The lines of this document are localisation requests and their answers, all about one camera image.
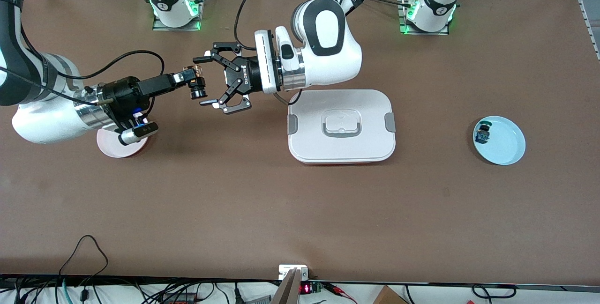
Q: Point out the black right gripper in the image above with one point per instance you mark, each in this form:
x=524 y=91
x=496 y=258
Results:
x=125 y=91

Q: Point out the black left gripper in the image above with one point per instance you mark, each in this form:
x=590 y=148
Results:
x=247 y=77

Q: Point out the orange push button switch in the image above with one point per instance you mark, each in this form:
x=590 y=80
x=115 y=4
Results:
x=199 y=89

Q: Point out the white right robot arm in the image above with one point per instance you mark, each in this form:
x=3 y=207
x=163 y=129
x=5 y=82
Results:
x=47 y=121

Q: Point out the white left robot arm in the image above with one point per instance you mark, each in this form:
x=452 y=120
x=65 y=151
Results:
x=328 y=60

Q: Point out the pink round plate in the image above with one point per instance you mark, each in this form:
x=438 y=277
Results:
x=117 y=150

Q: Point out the white lidded lunch box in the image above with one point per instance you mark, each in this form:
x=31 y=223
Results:
x=370 y=107

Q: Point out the small white device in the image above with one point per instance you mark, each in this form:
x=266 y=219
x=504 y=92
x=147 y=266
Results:
x=286 y=271

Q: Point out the grey metal bar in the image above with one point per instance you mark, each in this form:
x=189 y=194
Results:
x=288 y=290

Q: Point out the red digit display module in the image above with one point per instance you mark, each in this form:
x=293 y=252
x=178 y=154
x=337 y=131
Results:
x=305 y=288

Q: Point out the brown cardboard box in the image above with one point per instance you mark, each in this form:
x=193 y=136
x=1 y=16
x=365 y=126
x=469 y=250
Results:
x=386 y=297

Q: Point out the light blue round plate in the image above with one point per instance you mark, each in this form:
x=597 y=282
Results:
x=504 y=142

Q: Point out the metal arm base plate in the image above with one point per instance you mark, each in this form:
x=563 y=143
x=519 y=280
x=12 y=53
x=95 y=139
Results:
x=424 y=33
x=157 y=28

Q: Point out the green push button switch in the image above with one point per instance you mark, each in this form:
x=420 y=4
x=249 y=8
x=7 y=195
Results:
x=482 y=134

